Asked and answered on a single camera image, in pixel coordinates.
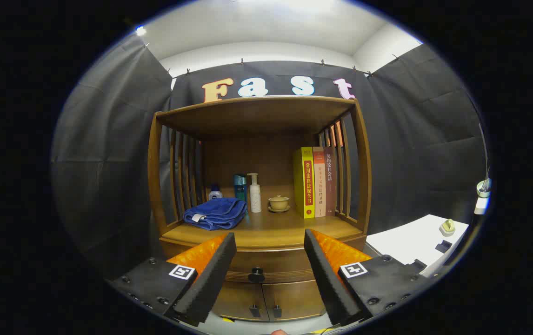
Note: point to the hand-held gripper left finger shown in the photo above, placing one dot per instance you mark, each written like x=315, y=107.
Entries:
x=210, y=284

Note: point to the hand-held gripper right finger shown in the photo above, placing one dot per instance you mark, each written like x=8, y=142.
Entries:
x=329, y=284

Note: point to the wooden drawer with black knob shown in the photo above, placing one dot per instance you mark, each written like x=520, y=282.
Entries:
x=271, y=263

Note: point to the wooden cabinet door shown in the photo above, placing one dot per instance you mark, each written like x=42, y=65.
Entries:
x=294, y=298
x=236, y=298

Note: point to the wooden countertop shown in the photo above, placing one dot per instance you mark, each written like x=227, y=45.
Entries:
x=276, y=228

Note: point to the white side cabinet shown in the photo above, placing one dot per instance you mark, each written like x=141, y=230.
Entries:
x=415, y=239

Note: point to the wooden cabinet with slatted sides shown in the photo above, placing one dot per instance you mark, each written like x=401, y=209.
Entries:
x=257, y=116

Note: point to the blue folded towel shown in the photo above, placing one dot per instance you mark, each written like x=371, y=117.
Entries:
x=217, y=211

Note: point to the yellow saucer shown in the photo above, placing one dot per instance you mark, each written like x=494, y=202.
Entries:
x=279, y=211

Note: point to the small white blue-capped bottle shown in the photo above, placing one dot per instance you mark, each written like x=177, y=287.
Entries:
x=215, y=193

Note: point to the yellow lidded teacup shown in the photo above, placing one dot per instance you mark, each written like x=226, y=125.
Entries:
x=279, y=202

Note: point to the white pump bottle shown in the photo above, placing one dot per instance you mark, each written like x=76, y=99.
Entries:
x=255, y=197

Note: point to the orange and white book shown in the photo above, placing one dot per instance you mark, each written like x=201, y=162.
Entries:
x=320, y=186

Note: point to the thick yellow book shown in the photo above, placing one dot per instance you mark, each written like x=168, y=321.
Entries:
x=303, y=186

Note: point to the teal bottle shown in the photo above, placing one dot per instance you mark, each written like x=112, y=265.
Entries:
x=240, y=186

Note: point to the brown book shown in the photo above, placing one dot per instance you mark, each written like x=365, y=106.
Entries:
x=330, y=181

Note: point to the small pale green tape dispenser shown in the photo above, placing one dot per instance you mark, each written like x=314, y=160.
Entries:
x=448, y=228

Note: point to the black backdrop cloth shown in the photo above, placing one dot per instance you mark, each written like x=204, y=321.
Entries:
x=108, y=163

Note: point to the white round device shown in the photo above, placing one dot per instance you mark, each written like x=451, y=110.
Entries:
x=483, y=188

